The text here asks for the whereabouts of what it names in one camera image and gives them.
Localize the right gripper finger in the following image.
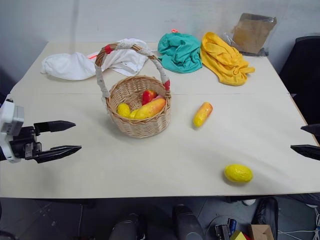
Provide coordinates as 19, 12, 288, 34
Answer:
300, 123, 320, 137
290, 144, 320, 162

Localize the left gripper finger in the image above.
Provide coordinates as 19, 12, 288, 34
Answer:
32, 145, 83, 164
33, 120, 77, 134

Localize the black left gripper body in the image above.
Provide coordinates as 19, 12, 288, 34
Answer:
9, 125, 43, 161

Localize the black chair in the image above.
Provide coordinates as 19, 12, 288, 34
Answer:
278, 35, 320, 126

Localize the white crumpled cloth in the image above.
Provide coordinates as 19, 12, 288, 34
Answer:
40, 37, 151, 81

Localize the yellow toy lemon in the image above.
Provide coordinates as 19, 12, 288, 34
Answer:
116, 103, 132, 118
223, 163, 254, 184

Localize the black bag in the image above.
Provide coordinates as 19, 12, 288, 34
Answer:
251, 196, 279, 240

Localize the small cardboard box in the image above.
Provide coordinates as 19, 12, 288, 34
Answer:
247, 224, 275, 240

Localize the red toy apple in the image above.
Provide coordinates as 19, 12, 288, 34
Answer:
141, 89, 158, 106

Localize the yellow red toy mango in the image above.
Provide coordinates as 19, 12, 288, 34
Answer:
192, 101, 214, 128
129, 97, 167, 120

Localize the dark rounded shape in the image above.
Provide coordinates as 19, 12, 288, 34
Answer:
111, 212, 141, 240
171, 203, 205, 240

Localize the yellow block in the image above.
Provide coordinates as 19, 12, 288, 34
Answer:
229, 230, 248, 240

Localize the yellow crumpled cloth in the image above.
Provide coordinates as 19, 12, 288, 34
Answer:
199, 31, 256, 87

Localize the cardboard in plastic bag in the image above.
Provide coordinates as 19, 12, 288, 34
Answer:
223, 12, 278, 57

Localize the black electronic device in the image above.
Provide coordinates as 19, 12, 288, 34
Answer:
214, 218, 238, 240

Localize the teal crumpled cloth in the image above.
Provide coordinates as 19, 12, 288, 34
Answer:
157, 32, 203, 74

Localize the white cable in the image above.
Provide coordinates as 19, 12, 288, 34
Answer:
277, 207, 320, 240

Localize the wicker basket with taped handle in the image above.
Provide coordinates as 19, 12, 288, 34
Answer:
94, 42, 173, 139

